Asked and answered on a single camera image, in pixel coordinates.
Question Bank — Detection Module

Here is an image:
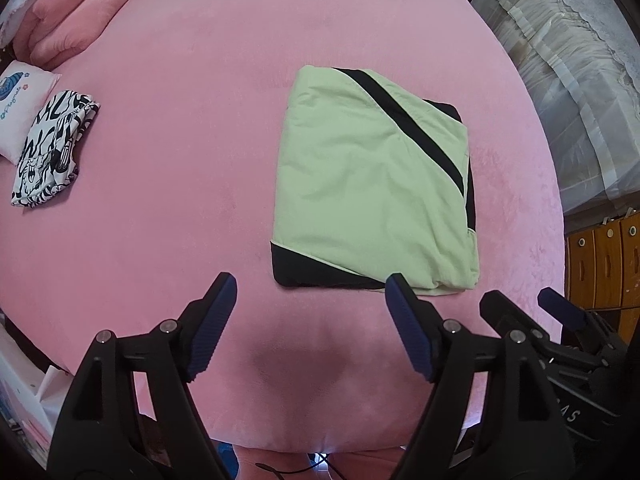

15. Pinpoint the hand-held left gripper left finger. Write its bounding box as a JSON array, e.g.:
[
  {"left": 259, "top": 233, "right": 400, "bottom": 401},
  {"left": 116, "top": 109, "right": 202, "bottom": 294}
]
[{"left": 47, "top": 272, "right": 238, "bottom": 480}]

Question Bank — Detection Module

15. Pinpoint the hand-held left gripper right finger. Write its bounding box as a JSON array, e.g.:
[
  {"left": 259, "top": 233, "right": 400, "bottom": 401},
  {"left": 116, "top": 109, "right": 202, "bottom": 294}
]
[{"left": 385, "top": 272, "right": 576, "bottom": 480}]

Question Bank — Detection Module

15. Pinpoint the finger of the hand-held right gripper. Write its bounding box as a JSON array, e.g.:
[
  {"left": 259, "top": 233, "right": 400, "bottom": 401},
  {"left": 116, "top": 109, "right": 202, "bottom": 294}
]
[
  {"left": 479, "top": 290, "right": 601, "bottom": 368},
  {"left": 537, "top": 287, "right": 628, "bottom": 356}
]

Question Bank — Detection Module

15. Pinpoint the green and black hooded jacket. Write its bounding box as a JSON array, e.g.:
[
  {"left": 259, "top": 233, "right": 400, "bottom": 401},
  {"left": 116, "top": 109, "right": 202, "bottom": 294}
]
[{"left": 270, "top": 64, "right": 481, "bottom": 297}]

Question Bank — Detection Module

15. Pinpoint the wooden drawer cabinet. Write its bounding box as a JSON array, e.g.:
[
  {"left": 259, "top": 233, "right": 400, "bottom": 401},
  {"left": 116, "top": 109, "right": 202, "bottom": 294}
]
[{"left": 565, "top": 210, "right": 640, "bottom": 311}]

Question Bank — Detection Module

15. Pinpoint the person's right leg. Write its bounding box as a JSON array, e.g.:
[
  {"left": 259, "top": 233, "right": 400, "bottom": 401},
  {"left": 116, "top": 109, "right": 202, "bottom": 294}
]
[{"left": 335, "top": 449, "right": 408, "bottom": 480}]

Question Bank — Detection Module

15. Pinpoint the person's leg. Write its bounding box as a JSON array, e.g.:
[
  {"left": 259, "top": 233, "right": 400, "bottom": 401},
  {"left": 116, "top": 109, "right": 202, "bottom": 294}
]
[
  {"left": 335, "top": 449, "right": 408, "bottom": 480},
  {"left": 235, "top": 449, "right": 313, "bottom": 480}
]

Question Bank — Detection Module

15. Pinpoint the pink bed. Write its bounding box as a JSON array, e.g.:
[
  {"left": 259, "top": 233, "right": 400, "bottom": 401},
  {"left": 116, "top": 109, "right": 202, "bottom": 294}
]
[{"left": 0, "top": 0, "right": 568, "bottom": 453}]

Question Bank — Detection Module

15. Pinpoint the person's left leg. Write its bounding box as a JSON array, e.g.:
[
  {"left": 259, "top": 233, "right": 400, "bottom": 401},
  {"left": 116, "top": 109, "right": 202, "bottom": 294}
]
[{"left": 235, "top": 449, "right": 313, "bottom": 480}]

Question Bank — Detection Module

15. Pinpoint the black and white patterned cloth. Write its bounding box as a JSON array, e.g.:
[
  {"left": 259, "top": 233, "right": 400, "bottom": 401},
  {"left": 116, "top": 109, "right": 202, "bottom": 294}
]
[{"left": 10, "top": 89, "right": 101, "bottom": 208}]

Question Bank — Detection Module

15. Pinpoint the lace-covered furniture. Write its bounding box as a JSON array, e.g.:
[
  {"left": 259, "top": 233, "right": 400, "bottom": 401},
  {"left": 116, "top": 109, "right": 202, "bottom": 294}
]
[{"left": 470, "top": 0, "right": 640, "bottom": 216}]

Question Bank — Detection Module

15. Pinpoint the small white printed pillow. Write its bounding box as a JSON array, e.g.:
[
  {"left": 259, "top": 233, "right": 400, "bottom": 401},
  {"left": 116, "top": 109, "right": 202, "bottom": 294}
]
[{"left": 0, "top": 59, "right": 62, "bottom": 163}]

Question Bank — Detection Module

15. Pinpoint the black cable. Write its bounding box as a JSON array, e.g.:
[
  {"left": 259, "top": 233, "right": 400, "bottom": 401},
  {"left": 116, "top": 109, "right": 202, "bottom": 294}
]
[{"left": 255, "top": 452, "right": 351, "bottom": 480}]

